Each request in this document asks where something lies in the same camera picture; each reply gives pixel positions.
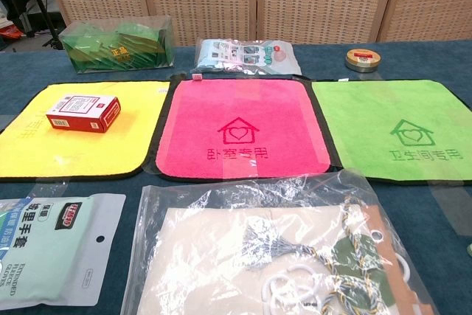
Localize round metal tin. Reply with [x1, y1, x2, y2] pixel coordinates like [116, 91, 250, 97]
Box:
[344, 49, 384, 72]

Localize bagged beige curtain with rings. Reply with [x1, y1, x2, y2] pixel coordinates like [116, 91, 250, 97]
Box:
[119, 169, 442, 315]

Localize pink microfiber cloth house print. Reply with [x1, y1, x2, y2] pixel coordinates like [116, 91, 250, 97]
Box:
[145, 76, 339, 182]

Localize yellow microfiber cloth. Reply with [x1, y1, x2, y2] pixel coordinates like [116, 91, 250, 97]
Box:
[0, 80, 171, 182]

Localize plastic bag of face masks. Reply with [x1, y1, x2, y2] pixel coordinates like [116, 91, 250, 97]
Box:
[190, 37, 302, 76]

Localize green microfiber cloth house print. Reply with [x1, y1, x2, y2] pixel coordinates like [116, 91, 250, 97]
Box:
[310, 78, 472, 186]

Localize packaged mint green gloves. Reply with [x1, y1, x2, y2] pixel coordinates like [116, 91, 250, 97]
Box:
[0, 193, 127, 311]

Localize black tripod stand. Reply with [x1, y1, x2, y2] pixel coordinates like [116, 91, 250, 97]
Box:
[20, 0, 64, 50]

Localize clear box of green packets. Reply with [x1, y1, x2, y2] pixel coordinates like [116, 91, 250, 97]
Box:
[58, 15, 175, 74]

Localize red and white carton box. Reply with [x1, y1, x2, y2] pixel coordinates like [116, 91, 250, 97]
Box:
[45, 94, 122, 134]

